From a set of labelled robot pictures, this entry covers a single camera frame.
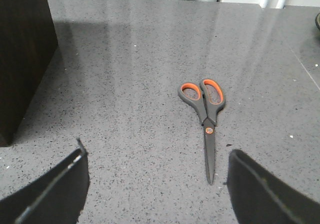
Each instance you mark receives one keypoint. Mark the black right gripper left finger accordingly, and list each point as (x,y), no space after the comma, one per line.
(57,197)

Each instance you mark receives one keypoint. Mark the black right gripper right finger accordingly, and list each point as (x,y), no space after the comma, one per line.
(259,197)

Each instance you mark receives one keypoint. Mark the black orange scissors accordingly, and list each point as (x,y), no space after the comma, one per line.
(207,99)

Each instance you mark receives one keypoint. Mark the dark wooden drawer cabinet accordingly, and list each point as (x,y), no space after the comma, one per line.
(28,42)

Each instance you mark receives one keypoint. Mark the dark round object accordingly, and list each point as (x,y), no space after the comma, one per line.
(317,21)

